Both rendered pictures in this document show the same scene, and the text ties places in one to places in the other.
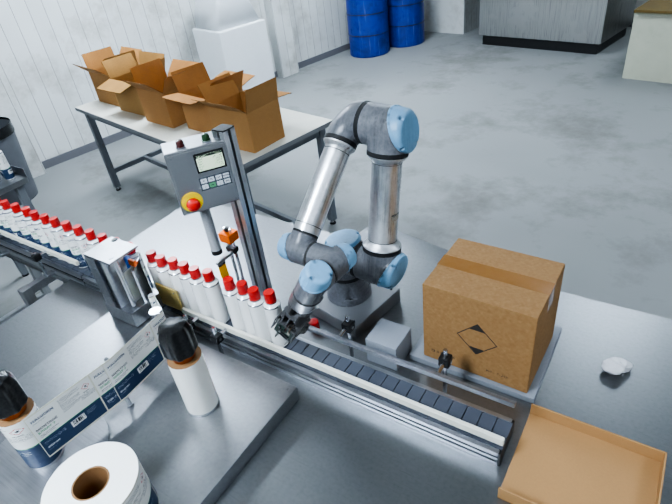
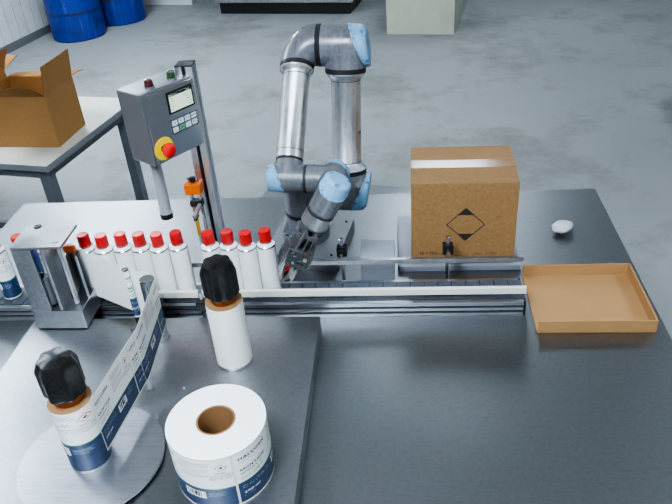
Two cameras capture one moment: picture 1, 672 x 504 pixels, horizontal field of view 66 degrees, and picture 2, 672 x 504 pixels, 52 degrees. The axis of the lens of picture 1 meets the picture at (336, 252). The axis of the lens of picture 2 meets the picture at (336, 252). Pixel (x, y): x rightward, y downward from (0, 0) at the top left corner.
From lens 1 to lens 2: 92 cm
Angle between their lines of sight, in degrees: 25
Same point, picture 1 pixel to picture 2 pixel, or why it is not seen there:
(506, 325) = (493, 199)
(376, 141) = (341, 57)
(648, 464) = (620, 278)
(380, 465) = (434, 348)
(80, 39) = not seen: outside the picture
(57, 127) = not seen: outside the picture
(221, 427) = (272, 368)
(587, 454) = (579, 286)
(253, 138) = (55, 128)
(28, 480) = (93, 482)
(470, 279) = (448, 171)
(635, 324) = (555, 198)
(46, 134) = not seen: outside the picture
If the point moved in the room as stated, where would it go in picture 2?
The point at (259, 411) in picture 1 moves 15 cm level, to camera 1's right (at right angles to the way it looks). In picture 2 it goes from (299, 344) to (348, 321)
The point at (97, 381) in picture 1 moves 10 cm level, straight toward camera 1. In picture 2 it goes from (131, 355) to (168, 365)
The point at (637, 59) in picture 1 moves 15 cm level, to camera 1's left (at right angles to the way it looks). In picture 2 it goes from (397, 13) to (385, 16)
